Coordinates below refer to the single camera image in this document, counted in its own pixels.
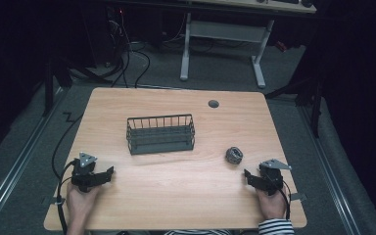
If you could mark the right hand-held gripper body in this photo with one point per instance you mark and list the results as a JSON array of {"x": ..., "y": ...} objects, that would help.
[{"x": 272, "y": 176}]

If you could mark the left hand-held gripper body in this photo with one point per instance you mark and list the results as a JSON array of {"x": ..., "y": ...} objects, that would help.
[{"x": 84, "y": 173}]

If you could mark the grey cloth ball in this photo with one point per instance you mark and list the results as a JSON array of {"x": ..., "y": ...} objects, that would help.
[{"x": 234, "y": 155}]

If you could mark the person's right hand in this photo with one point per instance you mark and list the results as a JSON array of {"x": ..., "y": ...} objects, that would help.
[{"x": 272, "y": 205}]

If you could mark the person's left hand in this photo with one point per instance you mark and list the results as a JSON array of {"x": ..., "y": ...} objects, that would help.
[{"x": 80, "y": 202}]

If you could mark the grey tape strip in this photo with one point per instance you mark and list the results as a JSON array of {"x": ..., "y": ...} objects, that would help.
[
  {"x": 298, "y": 197},
  {"x": 58, "y": 200}
]

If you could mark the person's striped shirt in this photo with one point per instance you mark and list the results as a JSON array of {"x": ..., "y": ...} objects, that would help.
[{"x": 197, "y": 232}]

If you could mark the black metal stand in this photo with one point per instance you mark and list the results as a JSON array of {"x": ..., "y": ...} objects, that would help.
[
  {"x": 48, "y": 88},
  {"x": 316, "y": 107}
]

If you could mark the white-legged desk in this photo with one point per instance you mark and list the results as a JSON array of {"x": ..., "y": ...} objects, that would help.
[{"x": 225, "y": 31}]

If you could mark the metal floor rail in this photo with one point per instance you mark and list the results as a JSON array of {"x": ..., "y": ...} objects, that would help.
[
  {"x": 329, "y": 169},
  {"x": 19, "y": 160}
]

